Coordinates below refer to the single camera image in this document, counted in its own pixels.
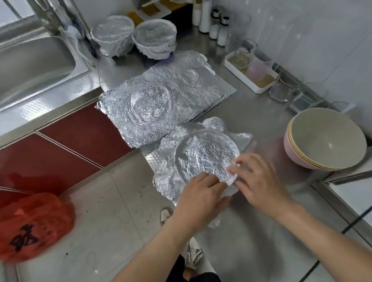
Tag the stack of aluminium foil sheets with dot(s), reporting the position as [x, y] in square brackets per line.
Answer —
[164, 96]

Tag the steel faucet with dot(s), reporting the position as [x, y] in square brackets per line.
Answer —
[47, 12]

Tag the pink translucent cup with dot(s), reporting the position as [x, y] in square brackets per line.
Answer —
[259, 70]

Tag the white shaker with black lid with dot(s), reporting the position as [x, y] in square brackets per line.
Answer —
[214, 28]
[222, 35]

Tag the person's left white shoe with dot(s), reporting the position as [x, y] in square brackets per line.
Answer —
[166, 216]

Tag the white rectangular tray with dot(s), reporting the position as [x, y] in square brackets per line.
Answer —
[235, 75]

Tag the stainless steel sink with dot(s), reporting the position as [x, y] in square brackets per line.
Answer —
[22, 74]

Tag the person's left forearm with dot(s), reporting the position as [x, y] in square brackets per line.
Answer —
[147, 266]

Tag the red kitchen cabinet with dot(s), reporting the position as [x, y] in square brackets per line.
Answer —
[87, 136]

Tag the person's right forearm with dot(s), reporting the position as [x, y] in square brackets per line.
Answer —
[339, 246]

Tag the stack of coloured bowls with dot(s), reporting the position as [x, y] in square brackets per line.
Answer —
[329, 139]

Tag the tall white steel-capped bottle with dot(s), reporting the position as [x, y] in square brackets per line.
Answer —
[205, 14]

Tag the person's left hand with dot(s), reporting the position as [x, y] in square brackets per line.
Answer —
[200, 202]

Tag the person's right white shoe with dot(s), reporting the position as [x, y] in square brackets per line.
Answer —
[194, 254]

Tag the foil-wrapped bowl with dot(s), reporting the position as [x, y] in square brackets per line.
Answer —
[202, 148]

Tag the white spoon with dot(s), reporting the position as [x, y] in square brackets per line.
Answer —
[346, 106]

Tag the red plastic bag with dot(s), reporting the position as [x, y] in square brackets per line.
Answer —
[30, 226]

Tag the white dish brush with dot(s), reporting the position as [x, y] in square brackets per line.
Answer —
[75, 31]

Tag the small white tan-capped bottle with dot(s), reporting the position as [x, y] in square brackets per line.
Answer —
[197, 14]

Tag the person's right hand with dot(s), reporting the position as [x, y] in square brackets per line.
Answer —
[262, 185]

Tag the foil-covered bowl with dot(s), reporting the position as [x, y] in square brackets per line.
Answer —
[154, 38]
[113, 35]

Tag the person's white shoe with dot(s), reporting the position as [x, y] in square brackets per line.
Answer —
[166, 216]
[194, 254]

